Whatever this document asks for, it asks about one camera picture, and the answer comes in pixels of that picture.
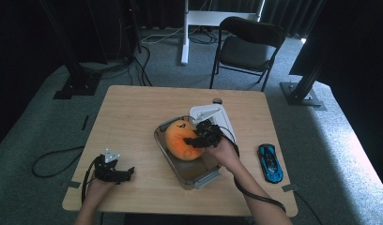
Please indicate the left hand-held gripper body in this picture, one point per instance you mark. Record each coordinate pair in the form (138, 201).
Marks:
(105, 170)

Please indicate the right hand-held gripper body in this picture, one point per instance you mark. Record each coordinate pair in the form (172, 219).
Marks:
(210, 134)

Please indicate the orange plush toy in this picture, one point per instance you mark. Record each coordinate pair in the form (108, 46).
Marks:
(178, 142)

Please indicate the clear storage box grey latches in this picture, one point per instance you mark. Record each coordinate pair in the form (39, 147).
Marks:
(189, 172)

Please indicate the blue toy car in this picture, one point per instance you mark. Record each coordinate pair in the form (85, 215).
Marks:
(270, 164)

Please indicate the person's left hand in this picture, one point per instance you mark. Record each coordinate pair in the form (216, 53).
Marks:
(97, 190)

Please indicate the person's right hand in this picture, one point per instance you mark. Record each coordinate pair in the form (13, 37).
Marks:
(225, 154)

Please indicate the grey tape piece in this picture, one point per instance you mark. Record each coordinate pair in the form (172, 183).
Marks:
(72, 184)
(290, 187)

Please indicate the small black strip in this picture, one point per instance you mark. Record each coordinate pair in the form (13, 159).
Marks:
(85, 122)

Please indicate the black folding chair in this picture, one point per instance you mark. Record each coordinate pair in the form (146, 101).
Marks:
(244, 51)

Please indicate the black metal stand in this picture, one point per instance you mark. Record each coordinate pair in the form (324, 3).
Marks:
(77, 84)
(300, 93)

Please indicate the dark equipment rack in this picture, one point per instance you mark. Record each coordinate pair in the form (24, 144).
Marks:
(117, 28)

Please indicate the white desk frame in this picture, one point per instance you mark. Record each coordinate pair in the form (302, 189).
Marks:
(208, 17)

